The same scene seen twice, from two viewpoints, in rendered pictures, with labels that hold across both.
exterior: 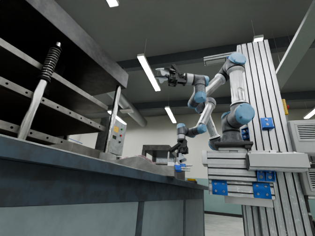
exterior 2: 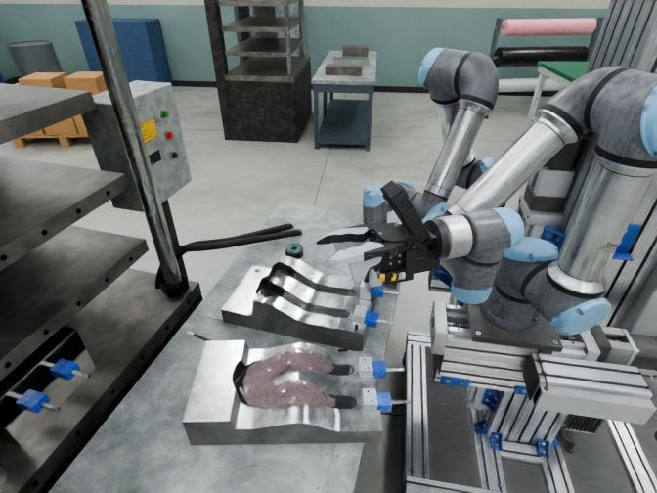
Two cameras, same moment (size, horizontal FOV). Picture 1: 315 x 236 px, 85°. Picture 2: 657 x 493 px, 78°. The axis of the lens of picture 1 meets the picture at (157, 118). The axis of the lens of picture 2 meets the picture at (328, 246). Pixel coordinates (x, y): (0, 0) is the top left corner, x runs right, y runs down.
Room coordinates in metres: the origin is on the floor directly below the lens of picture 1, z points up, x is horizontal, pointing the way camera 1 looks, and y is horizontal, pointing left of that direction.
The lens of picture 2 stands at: (0.43, 0.14, 1.83)
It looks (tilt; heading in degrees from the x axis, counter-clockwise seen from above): 35 degrees down; 348
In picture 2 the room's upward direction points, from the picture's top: straight up
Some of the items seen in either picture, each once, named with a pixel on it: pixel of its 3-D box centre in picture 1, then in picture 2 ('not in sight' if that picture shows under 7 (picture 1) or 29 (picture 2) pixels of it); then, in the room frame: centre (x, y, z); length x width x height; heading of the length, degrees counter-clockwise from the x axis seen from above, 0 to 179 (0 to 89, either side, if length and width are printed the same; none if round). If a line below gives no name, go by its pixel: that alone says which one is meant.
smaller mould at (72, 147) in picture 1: (69, 156); not in sight; (0.78, 0.37, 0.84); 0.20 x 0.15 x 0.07; 62
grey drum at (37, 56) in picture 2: not in sight; (41, 74); (7.92, 3.18, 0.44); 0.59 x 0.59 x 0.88
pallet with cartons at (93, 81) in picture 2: not in sight; (70, 107); (6.16, 2.27, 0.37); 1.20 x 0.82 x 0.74; 80
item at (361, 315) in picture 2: not in sight; (373, 319); (1.32, -0.20, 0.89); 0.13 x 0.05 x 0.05; 62
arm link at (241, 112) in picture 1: (237, 88); (599, 221); (1.00, -0.53, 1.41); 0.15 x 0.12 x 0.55; 4
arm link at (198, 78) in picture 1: (199, 81); (486, 232); (0.98, -0.27, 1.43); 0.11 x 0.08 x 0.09; 94
